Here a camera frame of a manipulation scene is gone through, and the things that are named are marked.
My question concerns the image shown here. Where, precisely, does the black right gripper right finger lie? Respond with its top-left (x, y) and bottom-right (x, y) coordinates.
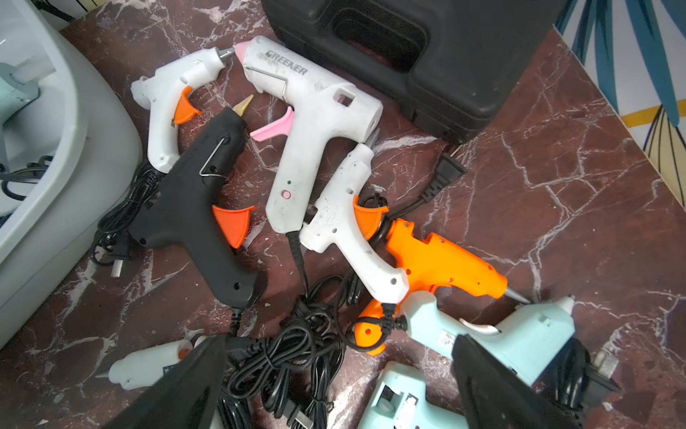
top-left (452, 335), bottom-right (575, 428)

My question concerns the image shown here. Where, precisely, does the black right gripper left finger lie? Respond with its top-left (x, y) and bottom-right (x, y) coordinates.
top-left (105, 336), bottom-right (227, 428)

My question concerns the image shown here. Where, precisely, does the mint green glue gun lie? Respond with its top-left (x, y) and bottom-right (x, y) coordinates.
top-left (1, 55), bottom-right (55, 128)

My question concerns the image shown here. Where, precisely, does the white labelled mini glue gun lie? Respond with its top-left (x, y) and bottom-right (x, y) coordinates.
top-left (96, 335), bottom-right (207, 391)

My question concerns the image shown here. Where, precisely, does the light blue glue gun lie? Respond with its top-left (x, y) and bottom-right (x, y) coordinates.
top-left (399, 291), bottom-right (575, 386)
top-left (358, 361), bottom-right (468, 429)

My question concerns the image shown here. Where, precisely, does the orange glue gun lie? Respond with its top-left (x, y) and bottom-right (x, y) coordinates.
top-left (340, 218), bottom-right (508, 356)

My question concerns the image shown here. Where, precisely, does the black orange-trigger glue gun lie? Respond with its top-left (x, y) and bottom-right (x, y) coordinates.
top-left (129, 108), bottom-right (266, 309)

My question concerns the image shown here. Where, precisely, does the grey plastic storage box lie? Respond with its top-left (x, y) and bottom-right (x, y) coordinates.
top-left (1, 1), bottom-right (142, 342)

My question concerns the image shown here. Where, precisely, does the small white orange-trigger glue gun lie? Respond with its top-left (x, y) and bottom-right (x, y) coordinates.
top-left (130, 48), bottom-right (234, 173)

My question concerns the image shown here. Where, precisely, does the large white pink-trigger glue gun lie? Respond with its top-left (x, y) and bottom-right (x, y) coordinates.
top-left (235, 36), bottom-right (383, 234)

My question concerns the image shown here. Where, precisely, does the black plastic tool case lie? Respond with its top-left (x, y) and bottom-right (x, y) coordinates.
top-left (263, 0), bottom-right (564, 145)

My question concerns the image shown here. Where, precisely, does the black bundled power cable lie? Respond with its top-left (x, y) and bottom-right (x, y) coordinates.
top-left (88, 160), bottom-right (167, 279)

